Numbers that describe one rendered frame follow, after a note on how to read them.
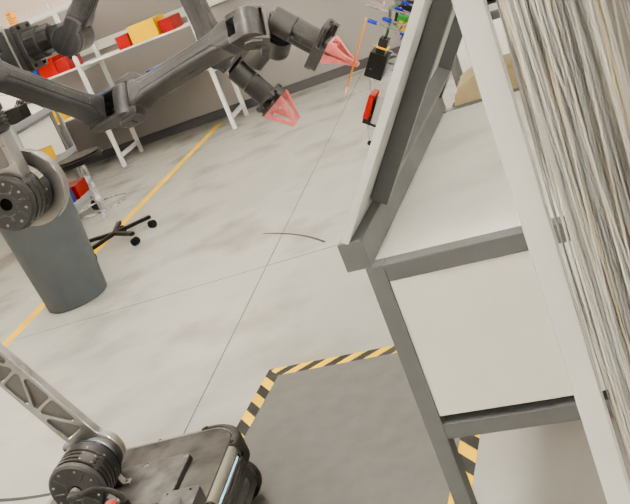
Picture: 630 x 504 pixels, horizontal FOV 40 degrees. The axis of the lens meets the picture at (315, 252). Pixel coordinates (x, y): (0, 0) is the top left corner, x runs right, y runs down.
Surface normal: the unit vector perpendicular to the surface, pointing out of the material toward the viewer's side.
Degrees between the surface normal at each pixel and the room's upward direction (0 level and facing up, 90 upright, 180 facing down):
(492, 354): 90
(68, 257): 94
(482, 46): 90
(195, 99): 90
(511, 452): 0
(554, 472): 0
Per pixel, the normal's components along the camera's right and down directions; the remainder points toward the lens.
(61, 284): 0.16, 0.34
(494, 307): -0.26, 0.42
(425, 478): -0.35, -0.88
